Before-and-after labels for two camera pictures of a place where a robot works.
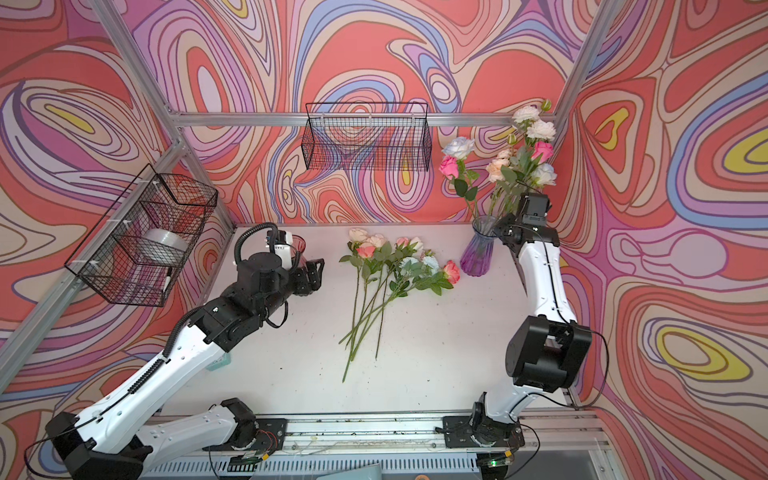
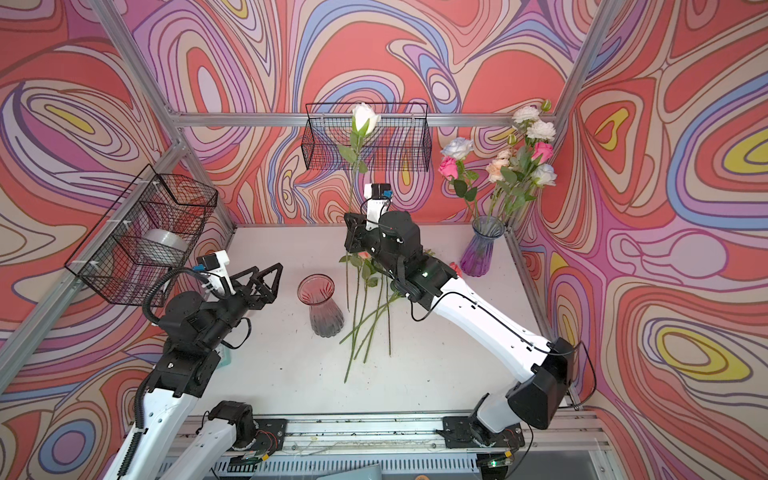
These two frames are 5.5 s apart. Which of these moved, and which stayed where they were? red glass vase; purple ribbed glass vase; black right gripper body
Moved: red glass vase; black right gripper body
Stayed: purple ribbed glass vase
